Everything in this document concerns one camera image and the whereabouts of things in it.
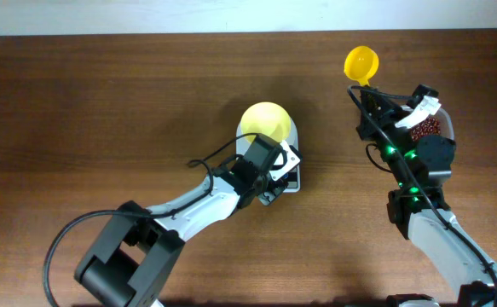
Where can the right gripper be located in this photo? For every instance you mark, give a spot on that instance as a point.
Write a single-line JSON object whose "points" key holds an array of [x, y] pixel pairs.
{"points": [[389, 113]]}

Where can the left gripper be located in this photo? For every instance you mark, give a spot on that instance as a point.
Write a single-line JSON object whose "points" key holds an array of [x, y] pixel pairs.
{"points": [[268, 199]]}

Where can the yellow measuring scoop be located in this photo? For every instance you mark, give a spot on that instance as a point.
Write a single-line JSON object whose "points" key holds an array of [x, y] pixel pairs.
{"points": [[361, 64]]}

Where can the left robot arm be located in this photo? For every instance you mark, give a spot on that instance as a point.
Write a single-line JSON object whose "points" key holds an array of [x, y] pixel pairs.
{"points": [[131, 258]]}

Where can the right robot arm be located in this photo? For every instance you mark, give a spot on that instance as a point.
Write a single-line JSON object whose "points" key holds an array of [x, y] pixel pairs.
{"points": [[419, 210]]}

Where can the white digital kitchen scale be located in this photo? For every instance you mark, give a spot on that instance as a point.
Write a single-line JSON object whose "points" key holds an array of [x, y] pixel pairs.
{"points": [[293, 176]]}

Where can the pale yellow bowl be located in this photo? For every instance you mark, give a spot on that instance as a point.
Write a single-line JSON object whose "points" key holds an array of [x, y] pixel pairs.
{"points": [[267, 118]]}

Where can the red beans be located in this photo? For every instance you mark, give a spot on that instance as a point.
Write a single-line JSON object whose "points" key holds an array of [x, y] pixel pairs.
{"points": [[430, 126]]}

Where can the clear plastic container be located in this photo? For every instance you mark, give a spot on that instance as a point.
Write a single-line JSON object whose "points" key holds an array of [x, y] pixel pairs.
{"points": [[447, 129]]}

